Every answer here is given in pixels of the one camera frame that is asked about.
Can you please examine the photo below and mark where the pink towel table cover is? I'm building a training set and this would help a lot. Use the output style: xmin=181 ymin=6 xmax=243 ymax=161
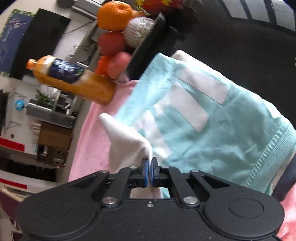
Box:
xmin=69 ymin=80 xmax=295 ymax=240

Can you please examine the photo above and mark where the folded teal white garment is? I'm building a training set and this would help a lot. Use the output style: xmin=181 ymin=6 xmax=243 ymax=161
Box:
xmin=115 ymin=50 xmax=295 ymax=194

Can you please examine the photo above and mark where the pink apple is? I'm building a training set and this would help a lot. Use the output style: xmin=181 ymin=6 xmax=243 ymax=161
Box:
xmin=106 ymin=51 xmax=132 ymax=80

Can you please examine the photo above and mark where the potted green plant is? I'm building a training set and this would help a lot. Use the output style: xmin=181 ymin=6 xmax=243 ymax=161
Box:
xmin=35 ymin=90 xmax=54 ymax=106

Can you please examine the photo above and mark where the blue globe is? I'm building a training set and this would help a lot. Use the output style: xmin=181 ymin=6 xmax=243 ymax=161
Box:
xmin=15 ymin=100 xmax=26 ymax=111

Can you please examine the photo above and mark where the red apple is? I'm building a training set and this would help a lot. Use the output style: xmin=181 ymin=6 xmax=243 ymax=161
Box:
xmin=97 ymin=32 xmax=126 ymax=56

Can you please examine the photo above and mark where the black fruit tray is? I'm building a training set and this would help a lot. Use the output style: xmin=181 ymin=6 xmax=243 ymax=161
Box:
xmin=125 ymin=14 xmax=179 ymax=80

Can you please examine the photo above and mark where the netted white fruit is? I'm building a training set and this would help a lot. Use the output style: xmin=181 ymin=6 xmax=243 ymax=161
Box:
xmin=123 ymin=17 xmax=154 ymax=48

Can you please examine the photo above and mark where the orange fruit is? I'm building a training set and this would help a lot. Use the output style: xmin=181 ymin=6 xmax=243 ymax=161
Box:
xmin=97 ymin=1 xmax=132 ymax=32

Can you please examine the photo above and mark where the black wall television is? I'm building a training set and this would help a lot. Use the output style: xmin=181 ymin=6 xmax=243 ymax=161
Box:
xmin=10 ymin=9 xmax=71 ymax=80

